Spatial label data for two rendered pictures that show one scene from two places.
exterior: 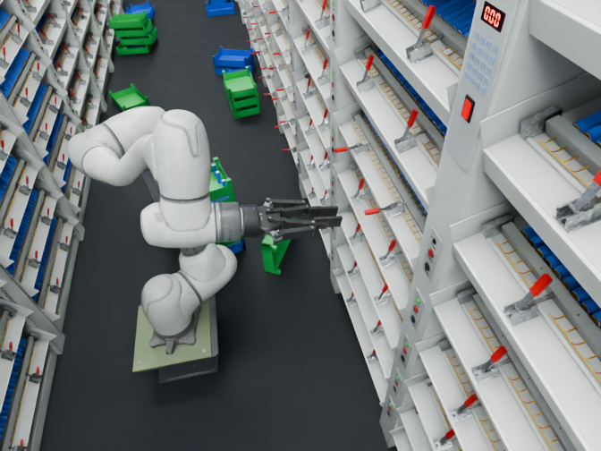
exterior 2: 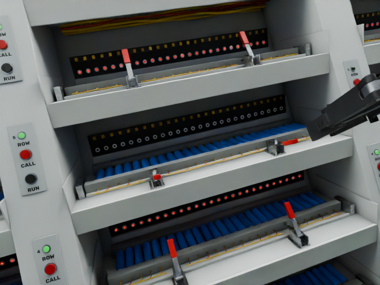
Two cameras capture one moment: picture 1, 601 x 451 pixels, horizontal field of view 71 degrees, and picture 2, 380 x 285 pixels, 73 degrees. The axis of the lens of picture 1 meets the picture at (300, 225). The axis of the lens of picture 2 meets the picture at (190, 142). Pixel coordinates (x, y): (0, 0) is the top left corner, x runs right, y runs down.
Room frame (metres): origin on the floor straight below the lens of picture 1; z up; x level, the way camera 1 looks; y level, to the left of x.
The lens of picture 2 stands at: (0.95, 0.32, 0.98)
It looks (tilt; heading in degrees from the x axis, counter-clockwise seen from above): 3 degrees up; 268
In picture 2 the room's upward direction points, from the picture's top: 14 degrees counter-clockwise
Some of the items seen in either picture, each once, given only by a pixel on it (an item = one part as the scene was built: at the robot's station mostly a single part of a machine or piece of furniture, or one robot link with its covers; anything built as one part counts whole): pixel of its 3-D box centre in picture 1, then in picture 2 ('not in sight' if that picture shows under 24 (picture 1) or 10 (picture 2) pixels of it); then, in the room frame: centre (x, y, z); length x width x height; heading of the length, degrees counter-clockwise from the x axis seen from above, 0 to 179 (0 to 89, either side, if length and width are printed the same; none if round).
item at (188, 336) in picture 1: (173, 327); not in sight; (0.90, 0.53, 0.24); 0.22 x 0.18 x 0.06; 0
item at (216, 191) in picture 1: (194, 184); not in sight; (1.52, 0.47, 0.44); 0.30 x 0.20 x 0.08; 114
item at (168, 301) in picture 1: (166, 301); not in sight; (0.93, 0.52, 0.38); 0.18 x 0.16 x 0.22; 132
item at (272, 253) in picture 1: (281, 238); not in sight; (1.46, 0.10, 0.10); 0.30 x 0.08 x 0.20; 158
